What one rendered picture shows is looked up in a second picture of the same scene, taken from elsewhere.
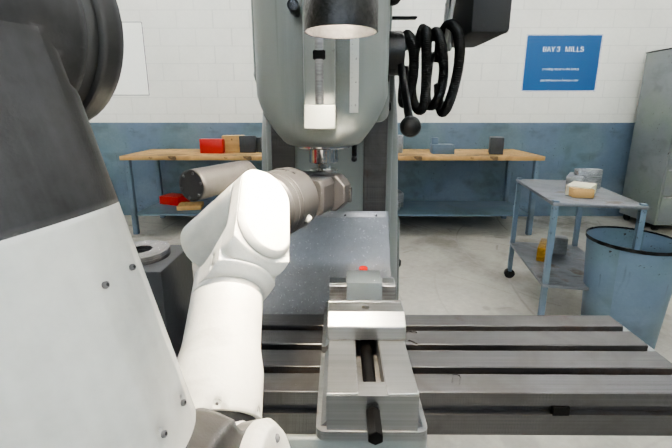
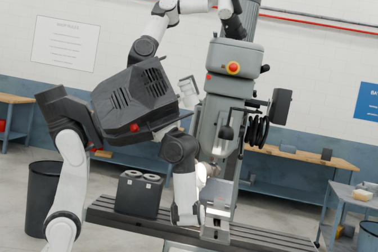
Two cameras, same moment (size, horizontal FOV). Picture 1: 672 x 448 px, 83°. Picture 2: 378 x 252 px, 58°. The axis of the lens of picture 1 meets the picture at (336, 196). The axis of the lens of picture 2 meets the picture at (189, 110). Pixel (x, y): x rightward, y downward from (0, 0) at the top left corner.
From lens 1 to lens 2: 121 cm
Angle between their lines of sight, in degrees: 9
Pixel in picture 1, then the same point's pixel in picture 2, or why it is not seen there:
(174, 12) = (123, 23)
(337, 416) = (206, 233)
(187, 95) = not seen: hidden behind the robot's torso
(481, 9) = (276, 116)
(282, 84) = (207, 139)
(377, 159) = (233, 159)
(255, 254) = (199, 181)
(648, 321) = not seen: outside the picture
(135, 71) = (88, 55)
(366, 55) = not seen: hidden behind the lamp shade
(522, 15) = (358, 67)
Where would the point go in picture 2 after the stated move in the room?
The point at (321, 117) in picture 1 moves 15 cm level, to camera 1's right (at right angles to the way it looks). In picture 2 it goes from (216, 151) to (247, 157)
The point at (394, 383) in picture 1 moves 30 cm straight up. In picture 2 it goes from (223, 228) to (235, 167)
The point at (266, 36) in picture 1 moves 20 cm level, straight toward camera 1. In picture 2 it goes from (206, 126) to (212, 133)
